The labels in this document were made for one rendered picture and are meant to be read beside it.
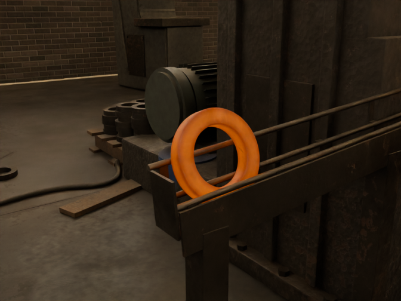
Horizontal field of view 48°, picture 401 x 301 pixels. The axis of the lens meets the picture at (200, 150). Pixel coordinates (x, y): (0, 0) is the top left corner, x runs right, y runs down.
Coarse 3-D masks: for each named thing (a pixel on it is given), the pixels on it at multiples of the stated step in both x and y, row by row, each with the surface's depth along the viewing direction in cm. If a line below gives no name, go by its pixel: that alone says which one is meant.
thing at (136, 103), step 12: (108, 108) 313; (120, 108) 284; (132, 108) 265; (144, 108) 263; (108, 120) 304; (120, 120) 288; (132, 120) 267; (144, 120) 263; (96, 132) 315; (108, 132) 308; (120, 132) 288; (132, 132) 286; (144, 132) 267; (96, 144) 324; (108, 144) 291; (120, 144) 288; (120, 156) 291
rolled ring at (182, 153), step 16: (208, 112) 83; (224, 112) 85; (192, 128) 81; (224, 128) 87; (240, 128) 87; (176, 144) 80; (192, 144) 81; (240, 144) 88; (256, 144) 88; (176, 160) 80; (192, 160) 80; (240, 160) 89; (256, 160) 88; (176, 176) 81; (192, 176) 80; (240, 176) 86; (192, 192) 80; (208, 192) 81
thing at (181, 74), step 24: (168, 72) 219; (192, 72) 224; (216, 72) 230; (144, 96) 238; (168, 96) 219; (192, 96) 214; (216, 96) 221; (168, 120) 223; (144, 144) 248; (168, 144) 247; (144, 168) 243; (216, 168) 208
